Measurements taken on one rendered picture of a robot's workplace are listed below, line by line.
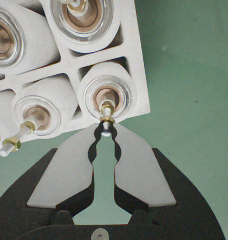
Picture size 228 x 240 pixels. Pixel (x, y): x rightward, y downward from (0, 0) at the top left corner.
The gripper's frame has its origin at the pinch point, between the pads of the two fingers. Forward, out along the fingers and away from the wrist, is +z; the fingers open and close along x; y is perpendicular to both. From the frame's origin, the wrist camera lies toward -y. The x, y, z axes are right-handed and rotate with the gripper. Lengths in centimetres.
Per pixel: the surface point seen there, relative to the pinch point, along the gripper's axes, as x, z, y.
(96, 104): -1.8, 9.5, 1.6
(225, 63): 37, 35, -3
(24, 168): -38, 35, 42
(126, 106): 2.9, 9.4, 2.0
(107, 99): 0.0, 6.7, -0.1
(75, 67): -6.0, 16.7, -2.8
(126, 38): 3.2, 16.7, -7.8
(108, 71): 0.1, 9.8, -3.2
